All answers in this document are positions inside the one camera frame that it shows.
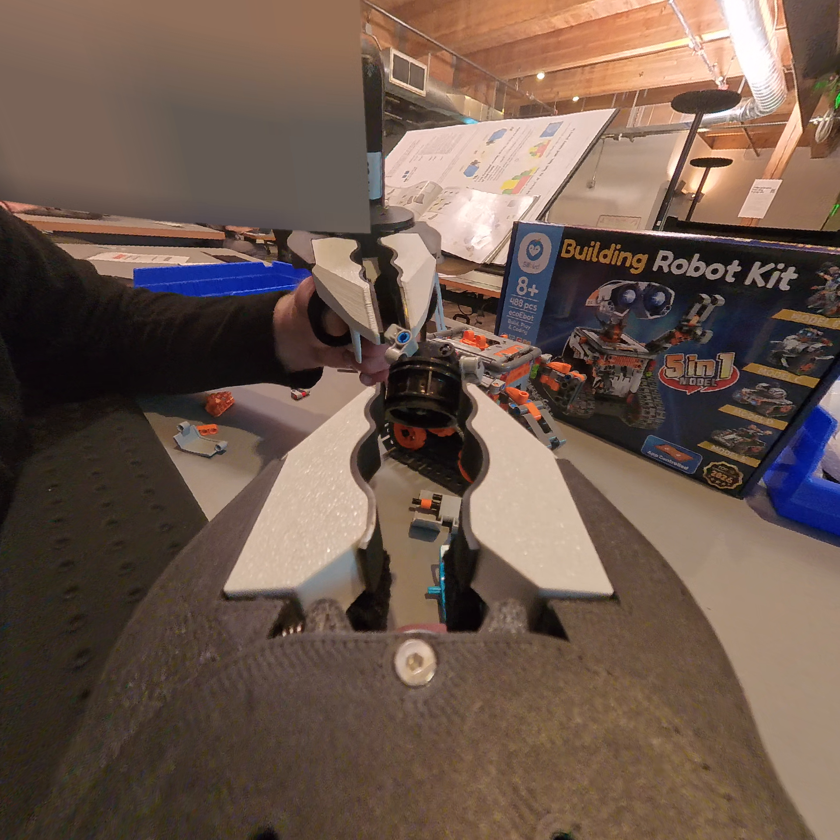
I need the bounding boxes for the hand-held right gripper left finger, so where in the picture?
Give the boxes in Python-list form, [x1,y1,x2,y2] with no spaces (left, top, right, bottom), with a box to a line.
[223,384,389,614]

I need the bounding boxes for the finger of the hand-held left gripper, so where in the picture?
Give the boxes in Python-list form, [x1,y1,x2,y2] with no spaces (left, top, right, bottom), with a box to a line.
[310,235,388,345]
[382,231,439,339]

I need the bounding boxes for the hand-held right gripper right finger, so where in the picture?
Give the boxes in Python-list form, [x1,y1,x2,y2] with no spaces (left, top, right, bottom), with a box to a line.
[453,382,616,611]

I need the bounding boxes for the grey toy connector piece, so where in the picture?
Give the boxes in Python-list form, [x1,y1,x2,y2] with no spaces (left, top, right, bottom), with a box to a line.
[384,323,485,388]

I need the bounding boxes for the black toy wheel hub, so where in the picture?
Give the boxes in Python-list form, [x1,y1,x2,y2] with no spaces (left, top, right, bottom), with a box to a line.
[382,341,468,434]

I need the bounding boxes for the person's left forearm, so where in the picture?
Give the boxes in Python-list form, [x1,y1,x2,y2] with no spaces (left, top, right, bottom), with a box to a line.
[0,206,324,421]

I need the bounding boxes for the person's left hand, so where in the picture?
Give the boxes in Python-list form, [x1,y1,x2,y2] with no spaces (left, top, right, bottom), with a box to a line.
[272,279,395,388]

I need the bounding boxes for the open instruction booklet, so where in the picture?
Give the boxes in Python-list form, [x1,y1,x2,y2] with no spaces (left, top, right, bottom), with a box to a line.
[387,180,539,263]

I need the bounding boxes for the grey block assembly orange pins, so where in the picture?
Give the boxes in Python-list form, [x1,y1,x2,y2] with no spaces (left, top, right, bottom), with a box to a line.
[408,489,463,540]

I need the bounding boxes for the blue plastic separator tool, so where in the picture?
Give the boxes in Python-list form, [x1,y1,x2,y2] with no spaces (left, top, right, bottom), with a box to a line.
[427,541,455,624]

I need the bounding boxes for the grey orange tracked toy robot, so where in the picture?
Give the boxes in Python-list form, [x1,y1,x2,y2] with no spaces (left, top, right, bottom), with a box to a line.
[384,328,588,496]

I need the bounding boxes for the small grey panel orange pin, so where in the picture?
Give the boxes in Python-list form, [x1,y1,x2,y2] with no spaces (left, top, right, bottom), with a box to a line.
[174,421,229,458]

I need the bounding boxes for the large white instruction sheet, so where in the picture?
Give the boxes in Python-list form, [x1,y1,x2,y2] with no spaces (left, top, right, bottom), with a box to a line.
[384,108,621,263]

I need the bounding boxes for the background wooden desk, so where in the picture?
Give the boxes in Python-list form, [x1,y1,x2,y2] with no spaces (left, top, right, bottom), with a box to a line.
[13,209,277,245]

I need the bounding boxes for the dark dimpled mat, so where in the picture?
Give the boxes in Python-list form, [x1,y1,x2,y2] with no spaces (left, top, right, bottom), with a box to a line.
[0,400,211,808]

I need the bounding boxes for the dark blue robot kit box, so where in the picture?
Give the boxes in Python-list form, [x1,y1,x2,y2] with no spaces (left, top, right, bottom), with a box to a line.
[493,221,840,500]

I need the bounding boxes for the blue storage bin with bags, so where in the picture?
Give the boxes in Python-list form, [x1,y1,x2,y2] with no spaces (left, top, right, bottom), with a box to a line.
[761,377,840,539]

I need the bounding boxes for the clear plastic bags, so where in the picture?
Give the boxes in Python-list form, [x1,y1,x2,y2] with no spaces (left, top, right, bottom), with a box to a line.
[814,381,840,480]

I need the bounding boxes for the short black stand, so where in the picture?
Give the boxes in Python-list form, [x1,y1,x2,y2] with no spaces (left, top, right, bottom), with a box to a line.
[682,156,734,224]

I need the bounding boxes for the tall black stand pole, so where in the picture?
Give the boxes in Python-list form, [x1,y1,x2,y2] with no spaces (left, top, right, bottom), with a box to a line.
[659,90,742,231]

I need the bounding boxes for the white wall notice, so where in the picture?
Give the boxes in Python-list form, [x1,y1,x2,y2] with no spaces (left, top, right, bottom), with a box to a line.
[738,177,785,221]

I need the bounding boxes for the silver ventilation duct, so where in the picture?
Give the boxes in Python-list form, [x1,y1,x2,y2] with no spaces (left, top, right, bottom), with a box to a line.
[718,0,798,122]

